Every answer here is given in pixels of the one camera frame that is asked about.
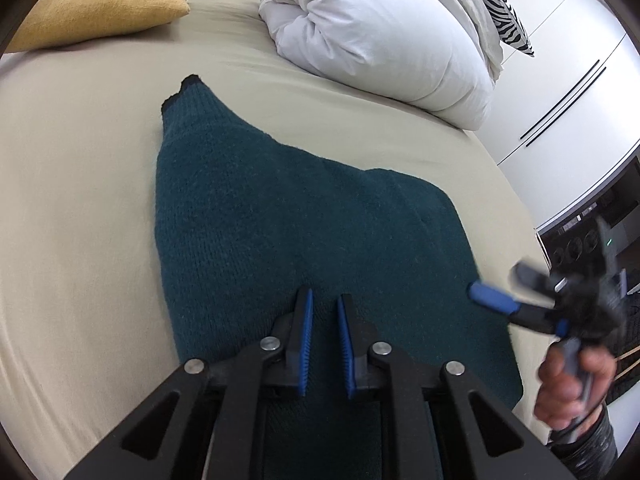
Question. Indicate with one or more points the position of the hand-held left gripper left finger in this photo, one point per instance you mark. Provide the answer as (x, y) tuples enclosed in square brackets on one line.
[(305, 340)]

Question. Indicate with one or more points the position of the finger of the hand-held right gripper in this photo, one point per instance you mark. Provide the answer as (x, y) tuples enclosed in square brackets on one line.
[(487, 297), (530, 277)]

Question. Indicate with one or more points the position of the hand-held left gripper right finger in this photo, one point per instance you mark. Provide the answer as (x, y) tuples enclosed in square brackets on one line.
[(345, 340)]

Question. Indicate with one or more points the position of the dark green knit sweater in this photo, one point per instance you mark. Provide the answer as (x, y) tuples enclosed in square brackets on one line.
[(280, 210)]

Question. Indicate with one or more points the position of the person's right forearm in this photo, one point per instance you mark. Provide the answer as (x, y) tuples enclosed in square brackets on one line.
[(590, 450)]

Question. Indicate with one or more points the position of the person's right hand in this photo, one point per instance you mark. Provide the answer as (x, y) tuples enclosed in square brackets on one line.
[(560, 385)]

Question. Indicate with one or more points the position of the dark electronics cabinet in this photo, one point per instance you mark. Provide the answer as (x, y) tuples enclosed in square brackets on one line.
[(565, 245)]

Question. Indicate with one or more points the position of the white wardrobe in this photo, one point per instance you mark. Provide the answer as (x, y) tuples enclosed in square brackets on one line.
[(575, 110)]

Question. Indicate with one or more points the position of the zebra print pillow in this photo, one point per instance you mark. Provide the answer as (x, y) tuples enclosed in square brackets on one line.
[(505, 20)]

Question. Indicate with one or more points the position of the beige bed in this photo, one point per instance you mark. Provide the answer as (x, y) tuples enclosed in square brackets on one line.
[(75, 185)]

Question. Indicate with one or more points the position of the white duvet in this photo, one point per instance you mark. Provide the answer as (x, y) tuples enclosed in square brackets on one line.
[(375, 35)]

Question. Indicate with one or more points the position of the yellow pillow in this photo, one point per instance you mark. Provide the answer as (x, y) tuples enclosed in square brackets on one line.
[(100, 5)]

